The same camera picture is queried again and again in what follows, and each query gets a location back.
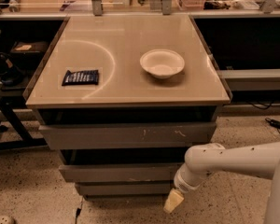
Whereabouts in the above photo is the grey drawer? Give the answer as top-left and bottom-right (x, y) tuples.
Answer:
(39, 122), (217, 149)
(75, 181), (171, 196)
(58, 147), (190, 183)

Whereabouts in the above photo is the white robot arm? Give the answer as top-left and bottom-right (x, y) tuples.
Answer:
(163, 142), (280, 224)

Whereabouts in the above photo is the grey top drawer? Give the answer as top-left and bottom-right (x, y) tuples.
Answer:
(39, 122), (217, 149)

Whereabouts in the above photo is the grey bottom drawer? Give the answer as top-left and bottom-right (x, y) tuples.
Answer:
(75, 181), (171, 196)

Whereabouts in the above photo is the black power adapter on floor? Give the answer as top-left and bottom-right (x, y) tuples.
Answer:
(265, 118), (280, 130)

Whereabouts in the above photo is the white bowl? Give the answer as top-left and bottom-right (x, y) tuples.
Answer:
(140, 49), (185, 79)

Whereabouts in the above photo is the dark blue snack packet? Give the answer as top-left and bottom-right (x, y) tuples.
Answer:
(62, 70), (99, 86)

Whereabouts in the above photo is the white perforated shoe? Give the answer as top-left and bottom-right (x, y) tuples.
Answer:
(0, 216), (15, 224)

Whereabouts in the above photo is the black cable on floor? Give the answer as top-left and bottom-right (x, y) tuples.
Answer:
(73, 196), (85, 224)

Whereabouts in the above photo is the black chair frame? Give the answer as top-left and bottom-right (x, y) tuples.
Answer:
(0, 97), (47, 151)

